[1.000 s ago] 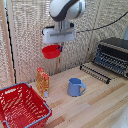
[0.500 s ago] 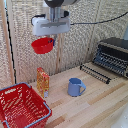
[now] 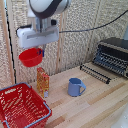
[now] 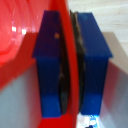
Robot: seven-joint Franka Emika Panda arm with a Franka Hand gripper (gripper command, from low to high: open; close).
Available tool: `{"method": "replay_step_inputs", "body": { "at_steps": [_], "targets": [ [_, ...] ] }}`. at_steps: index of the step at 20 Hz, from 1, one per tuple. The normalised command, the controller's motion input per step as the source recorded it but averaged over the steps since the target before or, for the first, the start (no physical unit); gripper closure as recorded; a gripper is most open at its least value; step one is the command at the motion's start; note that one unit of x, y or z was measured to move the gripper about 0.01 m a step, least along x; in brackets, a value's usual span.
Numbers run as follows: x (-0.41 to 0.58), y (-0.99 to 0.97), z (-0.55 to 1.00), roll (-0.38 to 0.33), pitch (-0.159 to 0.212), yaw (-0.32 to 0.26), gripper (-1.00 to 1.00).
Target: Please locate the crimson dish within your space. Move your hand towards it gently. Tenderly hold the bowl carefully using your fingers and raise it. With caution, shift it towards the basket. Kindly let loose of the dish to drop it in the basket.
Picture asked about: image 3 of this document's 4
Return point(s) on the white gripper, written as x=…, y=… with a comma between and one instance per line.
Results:
x=36, y=36

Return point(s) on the red bowl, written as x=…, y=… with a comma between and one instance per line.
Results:
x=30, y=57

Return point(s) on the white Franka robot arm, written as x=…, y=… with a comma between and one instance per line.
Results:
x=45, y=8

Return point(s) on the red plastic shopping basket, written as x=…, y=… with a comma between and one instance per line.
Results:
x=20, y=106

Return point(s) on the orange yellow carton box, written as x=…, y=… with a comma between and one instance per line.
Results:
x=42, y=81

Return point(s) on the woven wicker screen panel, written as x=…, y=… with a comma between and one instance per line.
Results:
x=80, y=43

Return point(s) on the blue plastic mug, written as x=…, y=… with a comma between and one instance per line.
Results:
x=74, y=88

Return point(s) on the black toaster oven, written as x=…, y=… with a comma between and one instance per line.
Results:
x=112, y=55

